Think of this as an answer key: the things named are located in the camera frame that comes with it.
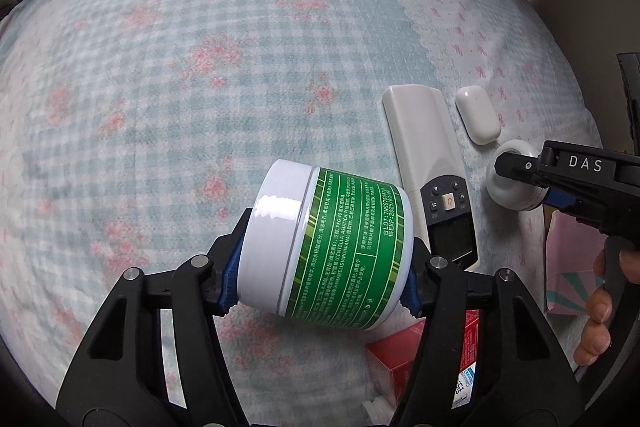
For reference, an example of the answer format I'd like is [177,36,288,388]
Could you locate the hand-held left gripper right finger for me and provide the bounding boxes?
[390,241,587,427]

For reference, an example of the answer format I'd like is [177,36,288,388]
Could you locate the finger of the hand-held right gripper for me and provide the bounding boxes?
[494,141,621,182]
[531,181,601,222]

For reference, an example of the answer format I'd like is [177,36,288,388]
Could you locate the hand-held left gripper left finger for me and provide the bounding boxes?
[55,208,254,427]

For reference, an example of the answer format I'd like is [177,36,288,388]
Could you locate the white round container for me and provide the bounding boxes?
[486,140,551,212]

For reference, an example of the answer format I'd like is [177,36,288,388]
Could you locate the white jar with green label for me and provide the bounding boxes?
[237,159,416,332]

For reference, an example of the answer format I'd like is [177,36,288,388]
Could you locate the person's right hand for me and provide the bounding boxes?
[573,252,621,363]

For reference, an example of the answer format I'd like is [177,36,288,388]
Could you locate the red cardboard box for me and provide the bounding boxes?
[364,307,482,414]

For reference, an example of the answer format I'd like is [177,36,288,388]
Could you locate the pink cardboard box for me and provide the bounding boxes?
[545,209,609,316]

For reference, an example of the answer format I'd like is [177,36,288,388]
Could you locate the white oval case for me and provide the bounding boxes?
[454,85,501,146]

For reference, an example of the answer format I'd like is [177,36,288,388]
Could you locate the white remote control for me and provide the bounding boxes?
[382,84,480,271]

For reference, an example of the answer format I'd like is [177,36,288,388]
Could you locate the brown cardboard box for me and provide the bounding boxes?
[525,0,640,62]

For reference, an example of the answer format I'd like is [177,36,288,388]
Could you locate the pale bow-print cloth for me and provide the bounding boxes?
[350,0,607,388]

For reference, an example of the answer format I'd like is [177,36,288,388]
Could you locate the checked floral bed cover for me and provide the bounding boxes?
[0,0,501,427]

